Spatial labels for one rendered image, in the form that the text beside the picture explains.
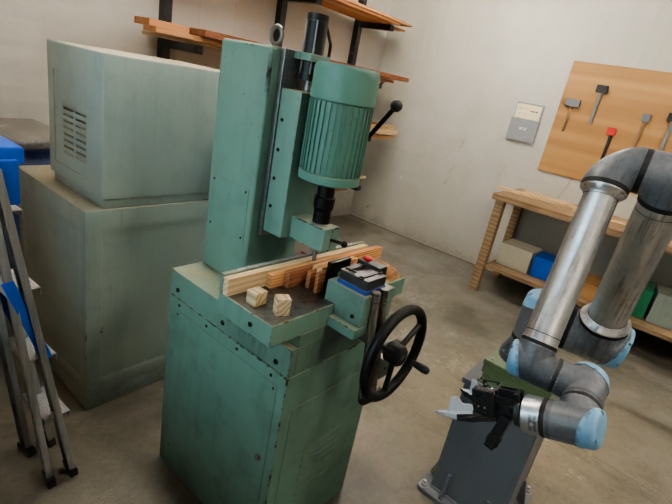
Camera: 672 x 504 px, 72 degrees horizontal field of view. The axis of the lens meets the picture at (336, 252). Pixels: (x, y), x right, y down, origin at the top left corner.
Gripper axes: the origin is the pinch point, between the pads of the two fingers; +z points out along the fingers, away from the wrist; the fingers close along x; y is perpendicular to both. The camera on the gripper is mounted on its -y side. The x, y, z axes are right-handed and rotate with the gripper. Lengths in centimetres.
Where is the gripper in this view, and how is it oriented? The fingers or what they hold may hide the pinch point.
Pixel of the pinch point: (448, 402)
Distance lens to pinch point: 135.9
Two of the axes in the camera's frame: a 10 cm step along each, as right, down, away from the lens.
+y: -0.8, -9.9, -1.3
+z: -7.6, -0.2, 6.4
